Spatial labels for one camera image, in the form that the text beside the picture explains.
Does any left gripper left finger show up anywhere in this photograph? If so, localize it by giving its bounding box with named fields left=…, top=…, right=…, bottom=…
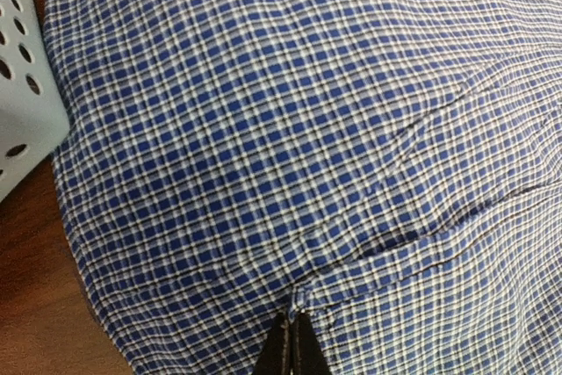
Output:
left=253, top=313, right=291, bottom=375

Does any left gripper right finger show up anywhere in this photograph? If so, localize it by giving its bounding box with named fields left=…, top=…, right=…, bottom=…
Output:
left=291, top=313, right=329, bottom=375

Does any blue small-check shirt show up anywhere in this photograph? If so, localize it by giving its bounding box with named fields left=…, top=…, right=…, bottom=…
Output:
left=44, top=0, right=561, bottom=374

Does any light blue plastic basket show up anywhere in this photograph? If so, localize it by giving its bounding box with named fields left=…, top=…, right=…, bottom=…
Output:
left=1, top=0, right=69, bottom=198

